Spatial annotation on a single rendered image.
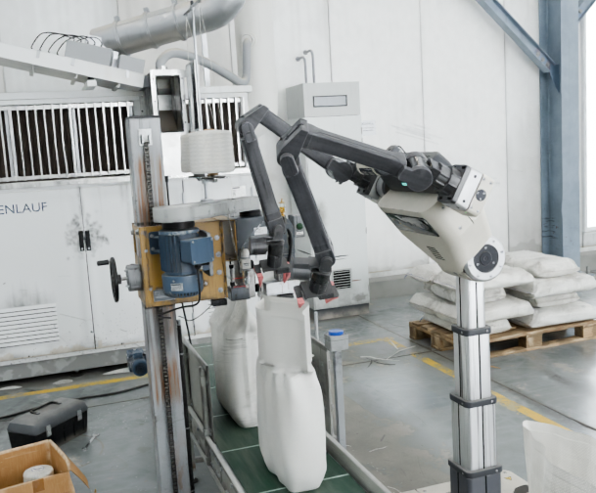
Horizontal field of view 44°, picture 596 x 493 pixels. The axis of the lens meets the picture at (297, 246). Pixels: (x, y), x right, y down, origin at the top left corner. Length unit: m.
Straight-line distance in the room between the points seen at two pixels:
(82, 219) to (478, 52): 4.58
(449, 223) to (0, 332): 3.98
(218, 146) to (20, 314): 3.23
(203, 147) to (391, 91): 5.12
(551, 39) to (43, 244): 5.70
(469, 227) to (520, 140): 6.09
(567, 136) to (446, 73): 1.45
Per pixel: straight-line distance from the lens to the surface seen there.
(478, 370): 2.68
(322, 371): 3.33
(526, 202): 8.54
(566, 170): 8.37
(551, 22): 8.69
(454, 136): 8.02
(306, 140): 2.06
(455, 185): 2.19
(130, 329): 5.73
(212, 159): 2.71
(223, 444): 3.24
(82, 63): 5.26
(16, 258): 5.61
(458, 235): 2.38
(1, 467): 3.95
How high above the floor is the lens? 1.61
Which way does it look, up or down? 8 degrees down
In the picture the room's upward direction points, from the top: 3 degrees counter-clockwise
